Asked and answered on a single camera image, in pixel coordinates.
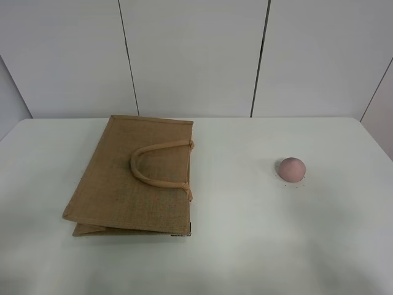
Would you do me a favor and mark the brown linen tote bag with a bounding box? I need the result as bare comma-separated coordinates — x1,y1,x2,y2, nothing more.
63,115,194,237

